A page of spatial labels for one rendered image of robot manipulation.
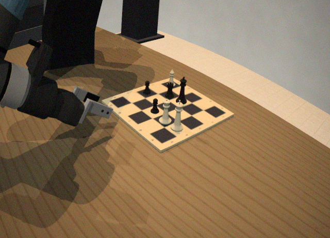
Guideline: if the tan and black chessboard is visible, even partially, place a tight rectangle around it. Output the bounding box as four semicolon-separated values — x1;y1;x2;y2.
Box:
102;78;234;153

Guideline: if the black chess king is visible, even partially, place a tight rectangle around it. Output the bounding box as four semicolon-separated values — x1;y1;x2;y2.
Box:
176;77;187;104

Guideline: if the white chess king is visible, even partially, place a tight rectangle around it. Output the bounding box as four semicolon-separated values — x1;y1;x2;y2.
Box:
171;101;183;132

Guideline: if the black pawn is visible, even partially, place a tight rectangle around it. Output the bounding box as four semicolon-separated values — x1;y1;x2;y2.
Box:
151;98;159;114
143;81;151;94

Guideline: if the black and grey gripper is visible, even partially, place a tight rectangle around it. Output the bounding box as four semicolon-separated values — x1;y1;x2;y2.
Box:
0;39;113;126

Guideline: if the black rook chess piece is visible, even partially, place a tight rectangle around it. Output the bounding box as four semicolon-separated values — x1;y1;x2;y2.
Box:
165;82;174;98

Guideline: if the white chess queen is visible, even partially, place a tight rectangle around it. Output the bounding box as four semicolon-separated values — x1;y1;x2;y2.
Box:
159;99;171;125

